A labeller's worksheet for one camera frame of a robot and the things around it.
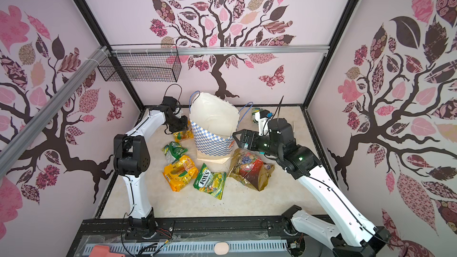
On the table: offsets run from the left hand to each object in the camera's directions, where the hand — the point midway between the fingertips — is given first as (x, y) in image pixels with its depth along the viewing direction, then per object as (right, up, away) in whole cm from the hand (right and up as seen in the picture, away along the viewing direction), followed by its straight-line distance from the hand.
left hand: (186, 129), depth 97 cm
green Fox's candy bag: (+14, -24, -14) cm, 31 cm away
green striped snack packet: (-6, -11, -5) cm, 14 cm away
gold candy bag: (+35, -18, -12) cm, 41 cm away
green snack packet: (+40, +12, +19) cm, 46 cm away
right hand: (+29, 0, -32) cm, 43 cm away
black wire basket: (-17, +37, -3) cm, 41 cm away
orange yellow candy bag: (0, -21, -12) cm, 24 cm away
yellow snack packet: (+1, -2, +1) cm, 3 cm away
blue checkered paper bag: (+14, +4, +10) cm, 18 cm away
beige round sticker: (+21, -46, -28) cm, 58 cm away
